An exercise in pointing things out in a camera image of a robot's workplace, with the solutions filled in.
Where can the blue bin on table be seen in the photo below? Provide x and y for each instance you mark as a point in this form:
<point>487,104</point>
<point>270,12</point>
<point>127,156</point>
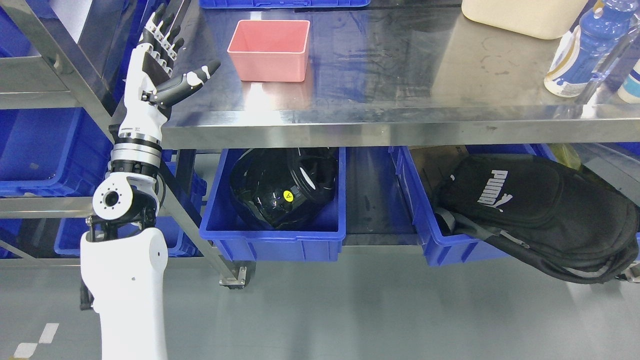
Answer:
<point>281,4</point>

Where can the blue bin left shelf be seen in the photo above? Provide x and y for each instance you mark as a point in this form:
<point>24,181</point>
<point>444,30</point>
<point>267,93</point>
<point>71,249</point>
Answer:
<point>51,153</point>

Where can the black Puma backpack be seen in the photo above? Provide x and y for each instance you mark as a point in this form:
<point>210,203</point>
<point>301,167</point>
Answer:
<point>544,214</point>

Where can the stainless steel table cart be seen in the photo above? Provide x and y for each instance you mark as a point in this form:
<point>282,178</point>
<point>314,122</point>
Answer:
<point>387,76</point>

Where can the blue bin with backpack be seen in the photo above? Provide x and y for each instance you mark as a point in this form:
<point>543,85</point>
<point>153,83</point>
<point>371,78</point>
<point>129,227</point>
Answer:
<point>419,171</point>

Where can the pink plastic storage box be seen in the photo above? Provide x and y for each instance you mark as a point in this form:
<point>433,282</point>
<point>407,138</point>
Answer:
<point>270,50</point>

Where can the blue drink bottle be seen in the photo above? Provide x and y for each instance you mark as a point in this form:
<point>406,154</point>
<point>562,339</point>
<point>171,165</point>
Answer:
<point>598,31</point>

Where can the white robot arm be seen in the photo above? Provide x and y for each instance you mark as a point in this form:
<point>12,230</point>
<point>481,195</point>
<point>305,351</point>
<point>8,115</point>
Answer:
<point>123,256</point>

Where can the blue bin with helmet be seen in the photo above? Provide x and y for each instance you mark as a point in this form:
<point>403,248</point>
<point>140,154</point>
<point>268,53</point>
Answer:
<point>319,241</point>

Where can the black helmet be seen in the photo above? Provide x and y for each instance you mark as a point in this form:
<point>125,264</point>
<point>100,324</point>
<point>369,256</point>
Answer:
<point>282,189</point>

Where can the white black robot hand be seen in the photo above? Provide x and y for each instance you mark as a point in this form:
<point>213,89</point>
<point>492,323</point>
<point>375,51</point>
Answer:
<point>152,86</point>

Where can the paper cup blue stripe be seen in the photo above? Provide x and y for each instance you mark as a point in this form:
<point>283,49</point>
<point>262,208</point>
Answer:
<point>629,91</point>

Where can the beige plastic container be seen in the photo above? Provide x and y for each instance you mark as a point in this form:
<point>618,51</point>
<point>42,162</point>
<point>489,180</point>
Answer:
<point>541,19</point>

